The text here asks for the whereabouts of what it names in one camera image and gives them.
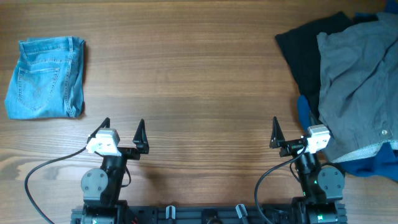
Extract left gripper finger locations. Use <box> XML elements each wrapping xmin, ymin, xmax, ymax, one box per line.
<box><xmin>132</xmin><ymin>119</ymin><xmax>149</xmax><ymax>154</ymax></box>
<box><xmin>87</xmin><ymin>117</ymin><xmax>110</xmax><ymax>142</ymax></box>

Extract grey shorts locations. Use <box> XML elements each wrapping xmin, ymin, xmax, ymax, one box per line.
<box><xmin>317</xmin><ymin>12</ymin><xmax>397</xmax><ymax>162</ymax></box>

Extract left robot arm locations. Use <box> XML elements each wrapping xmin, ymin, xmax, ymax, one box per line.
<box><xmin>71</xmin><ymin>118</ymin><xmax>149</xmax><ymax>224</ymax></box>

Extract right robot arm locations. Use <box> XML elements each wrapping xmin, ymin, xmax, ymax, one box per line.
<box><xmin>263</xmin><ymin>117</ymin><xmax>348</xmax><ymax>224</ymax></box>

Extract folded blue denim jeans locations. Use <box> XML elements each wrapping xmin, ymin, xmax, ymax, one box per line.
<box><xmin>4</xmin><ymin>36</ymin><xmax>85</xmax><ymax>119</ymax></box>

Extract black garment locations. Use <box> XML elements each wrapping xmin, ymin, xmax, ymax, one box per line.
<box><xmin>275</xmin><ymin>11</ymin><xmax>377</xmax><ymax>117</ymax></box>

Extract dark blue garment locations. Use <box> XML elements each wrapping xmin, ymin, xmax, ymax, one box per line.
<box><xmin>297</xmin><ymin>95</ymin><xmax>397</xmax><ymax>182</ymax></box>

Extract left black cable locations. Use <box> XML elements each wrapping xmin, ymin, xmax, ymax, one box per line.
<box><xmin>24</xmin><ymin>146</ymin><xmax>88</xmax><ymax>224</ymax></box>

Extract black cable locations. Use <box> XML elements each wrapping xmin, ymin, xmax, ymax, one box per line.
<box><xmin>254</xmin><ymin>144</ymin><xmax>308</xmax><ymax>224</ymax></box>
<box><xmin>24</xmin><ymin>146</ymin><xmax>88</xmax><ymax>224</ymax></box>

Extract right black cable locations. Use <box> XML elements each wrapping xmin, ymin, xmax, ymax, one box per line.
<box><xmin>254</xmin><ymin>144</ymin><xmax>308</xmax><ymax>224</ymax></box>

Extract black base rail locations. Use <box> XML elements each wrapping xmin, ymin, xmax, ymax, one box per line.
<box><xmin>70</xmin><ymin>203</ymin><xmax>348</xmax><ymax>224</ymax></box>

